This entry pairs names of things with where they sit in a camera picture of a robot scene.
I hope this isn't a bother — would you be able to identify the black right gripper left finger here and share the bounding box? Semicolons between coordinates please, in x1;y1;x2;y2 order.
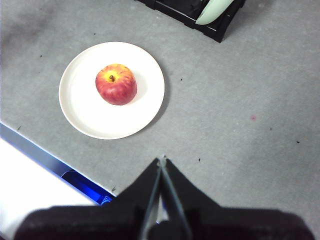
13;157;161;240

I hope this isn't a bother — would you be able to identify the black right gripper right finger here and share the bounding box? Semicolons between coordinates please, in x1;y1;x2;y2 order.
161;158;316;240

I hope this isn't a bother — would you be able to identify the cream yellow plate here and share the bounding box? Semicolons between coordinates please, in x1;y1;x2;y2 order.
58;41;166;140

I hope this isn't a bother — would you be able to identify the red apple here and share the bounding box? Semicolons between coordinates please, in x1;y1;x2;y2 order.
95;63;138;106

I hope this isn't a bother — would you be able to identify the black plate rack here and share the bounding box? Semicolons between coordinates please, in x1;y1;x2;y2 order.
134;0;247;44

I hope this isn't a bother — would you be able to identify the green plate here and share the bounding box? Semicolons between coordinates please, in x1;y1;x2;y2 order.
195;0;235;26

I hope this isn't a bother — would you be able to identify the metal table edge strip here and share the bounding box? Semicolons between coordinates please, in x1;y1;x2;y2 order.
0;121;117;206

